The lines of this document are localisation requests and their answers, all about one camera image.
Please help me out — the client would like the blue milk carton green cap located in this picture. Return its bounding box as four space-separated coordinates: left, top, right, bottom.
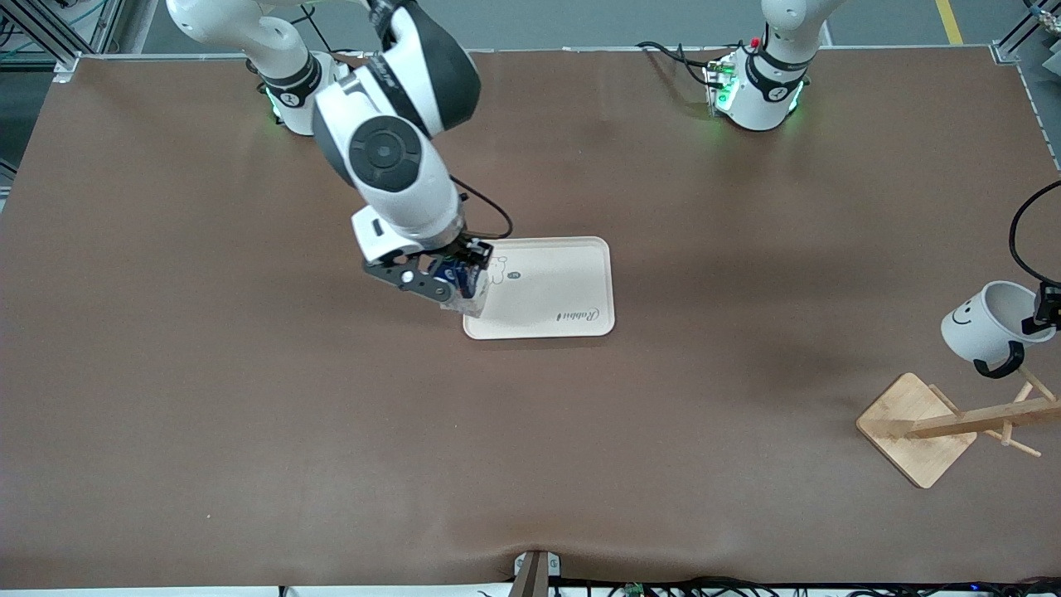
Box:
429 257 487 322

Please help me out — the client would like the white cup black handle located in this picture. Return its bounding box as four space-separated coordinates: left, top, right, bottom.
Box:
940 281 1037 381

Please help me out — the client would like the wooden cup rack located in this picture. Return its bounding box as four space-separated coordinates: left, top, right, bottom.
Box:
855 362 1061 490

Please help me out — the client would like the beige plastic tray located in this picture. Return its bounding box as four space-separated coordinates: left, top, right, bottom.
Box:
463 236 616 341

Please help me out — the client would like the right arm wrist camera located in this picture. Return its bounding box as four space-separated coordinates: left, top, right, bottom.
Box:
362 255 455 304

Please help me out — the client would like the right arm black wrist cable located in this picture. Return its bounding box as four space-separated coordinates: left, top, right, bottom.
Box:
450 176 514 244

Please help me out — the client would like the arm black wrist cable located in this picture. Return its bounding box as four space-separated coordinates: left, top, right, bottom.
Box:
450 176 514 244
1009 181 1061 288

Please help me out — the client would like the left arm black wrist cable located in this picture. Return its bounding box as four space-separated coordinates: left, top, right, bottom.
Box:
1009 181 1061 288

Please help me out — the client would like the right arm base black cable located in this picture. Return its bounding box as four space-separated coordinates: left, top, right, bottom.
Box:
300 7 371 61

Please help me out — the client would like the arm base black cable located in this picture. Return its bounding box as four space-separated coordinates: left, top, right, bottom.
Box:
300 7 371 61
637 40 714 88

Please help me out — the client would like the aluminium frame post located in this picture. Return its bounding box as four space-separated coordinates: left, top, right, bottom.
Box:
991 0 1061 64
0 0 125 80

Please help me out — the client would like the left arm base black cable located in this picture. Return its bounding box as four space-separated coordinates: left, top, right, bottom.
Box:
637 40 714 88

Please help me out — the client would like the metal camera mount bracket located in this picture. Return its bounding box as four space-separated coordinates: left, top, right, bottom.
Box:
512 550 562 597

